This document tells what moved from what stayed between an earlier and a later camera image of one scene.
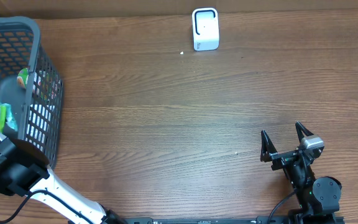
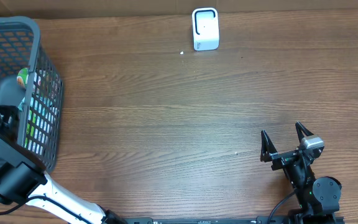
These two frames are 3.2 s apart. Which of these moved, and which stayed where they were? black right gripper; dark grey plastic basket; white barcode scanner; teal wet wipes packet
Moved: teal wet wipes packet
Stayed: dark grey plastic basket; black right gripper; white barcode scanner
